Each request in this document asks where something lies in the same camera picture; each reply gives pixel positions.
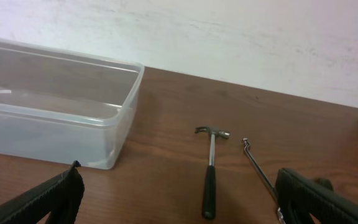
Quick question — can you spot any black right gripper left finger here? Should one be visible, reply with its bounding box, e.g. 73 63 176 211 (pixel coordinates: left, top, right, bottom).
0 161 85 224

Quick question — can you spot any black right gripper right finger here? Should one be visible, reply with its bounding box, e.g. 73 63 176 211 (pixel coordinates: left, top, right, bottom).
275 168 358 224

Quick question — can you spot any silver offset wrench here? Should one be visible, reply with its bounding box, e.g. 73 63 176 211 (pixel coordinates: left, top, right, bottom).
242 138 285 224

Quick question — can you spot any claw hammer black handle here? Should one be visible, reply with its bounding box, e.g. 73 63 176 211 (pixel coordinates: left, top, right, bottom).
195 126 230 220

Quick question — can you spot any clear plastic container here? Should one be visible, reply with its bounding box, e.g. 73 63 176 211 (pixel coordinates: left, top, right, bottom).
0 39 144 170

